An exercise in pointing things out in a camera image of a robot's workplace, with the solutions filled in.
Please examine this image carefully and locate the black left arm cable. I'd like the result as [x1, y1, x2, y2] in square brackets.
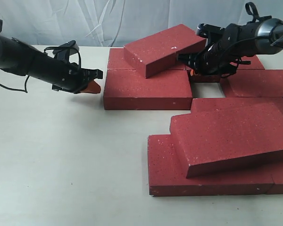
[0, 18, 82, 94]

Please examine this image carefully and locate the right middle red brick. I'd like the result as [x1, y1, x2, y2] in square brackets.
[220, 70, 283, 97]

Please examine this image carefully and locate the middle red brick under tilted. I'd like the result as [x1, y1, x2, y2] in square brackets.
[191, 97, 283, 114]

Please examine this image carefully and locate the back left base brick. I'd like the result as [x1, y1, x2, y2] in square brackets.
[107, 48, 186, 71]

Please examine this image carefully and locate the back right base brick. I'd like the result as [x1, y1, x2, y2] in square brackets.
[185, 56, 265, 83]

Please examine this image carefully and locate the tilted red brick back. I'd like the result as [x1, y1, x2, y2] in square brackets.
[124, 24, 206, 78]

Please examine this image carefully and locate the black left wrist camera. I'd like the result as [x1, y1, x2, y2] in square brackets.
[52, 40, 79, 62]

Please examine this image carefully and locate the front left base brick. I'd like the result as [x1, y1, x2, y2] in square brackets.
[148, 135, 274, 196]

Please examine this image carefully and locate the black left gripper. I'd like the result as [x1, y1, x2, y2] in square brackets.
[51, 68, 103, 94]

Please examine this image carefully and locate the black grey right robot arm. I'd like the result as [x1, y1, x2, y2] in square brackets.
[177, 18, 283, 78]

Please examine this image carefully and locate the front right base brick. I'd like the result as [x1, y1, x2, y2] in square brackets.
[266, 162, 283, 194]

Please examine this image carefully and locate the lone red brick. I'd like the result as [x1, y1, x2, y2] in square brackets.
[103, 70, 192, 110]

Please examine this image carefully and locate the large red brick front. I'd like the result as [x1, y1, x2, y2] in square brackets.
[169, 103, 283, 178]

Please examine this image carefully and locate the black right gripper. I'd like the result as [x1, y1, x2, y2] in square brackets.
[177, 42, 237, 77]

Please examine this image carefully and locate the white backdrop curtain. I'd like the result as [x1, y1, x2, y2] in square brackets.
[0, 0, 283, 51]

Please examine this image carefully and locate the base brick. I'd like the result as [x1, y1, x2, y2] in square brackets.
[107, 48, 186, 71]
[148, 135, 274, 196]
[185, 56, 265, 83]
[266, 162, 283, 194]

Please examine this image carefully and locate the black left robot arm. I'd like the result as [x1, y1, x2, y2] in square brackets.
[0, 35, 103, 94]

